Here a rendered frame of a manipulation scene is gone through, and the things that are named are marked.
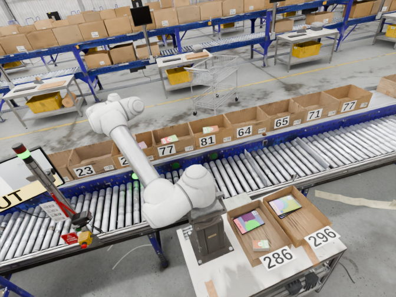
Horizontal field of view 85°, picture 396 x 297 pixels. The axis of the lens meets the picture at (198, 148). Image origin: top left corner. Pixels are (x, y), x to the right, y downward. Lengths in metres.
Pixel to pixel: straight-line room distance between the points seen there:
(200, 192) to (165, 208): 0.18
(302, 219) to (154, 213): 1.14
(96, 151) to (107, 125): 1.21
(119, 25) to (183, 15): 1.57
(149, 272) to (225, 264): 1.11
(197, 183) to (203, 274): 0.71
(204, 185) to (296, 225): 0.90
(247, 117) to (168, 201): 1.68
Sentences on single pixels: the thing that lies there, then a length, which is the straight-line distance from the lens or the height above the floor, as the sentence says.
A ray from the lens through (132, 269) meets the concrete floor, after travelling 2.58.
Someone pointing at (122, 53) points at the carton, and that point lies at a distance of 6.10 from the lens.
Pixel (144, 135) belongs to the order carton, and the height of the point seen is 1.01.
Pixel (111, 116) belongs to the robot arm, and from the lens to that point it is 1.27.
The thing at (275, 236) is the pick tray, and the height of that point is 0.76.
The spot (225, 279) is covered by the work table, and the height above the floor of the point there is 0.75.
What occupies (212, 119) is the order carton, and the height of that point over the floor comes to 1.01.
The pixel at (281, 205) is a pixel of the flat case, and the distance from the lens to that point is 1.80.
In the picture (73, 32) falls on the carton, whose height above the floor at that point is 1.60.
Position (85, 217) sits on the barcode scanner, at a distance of 1.65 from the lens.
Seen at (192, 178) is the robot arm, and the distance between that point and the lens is 1.05.
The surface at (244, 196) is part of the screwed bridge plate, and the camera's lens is 1.88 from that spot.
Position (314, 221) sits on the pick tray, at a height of 0.76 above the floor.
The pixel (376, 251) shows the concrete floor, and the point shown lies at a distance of 2.82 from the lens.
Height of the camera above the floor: 2.21
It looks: 38 degrees down
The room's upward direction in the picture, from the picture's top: 9 degrees counter-clockwise
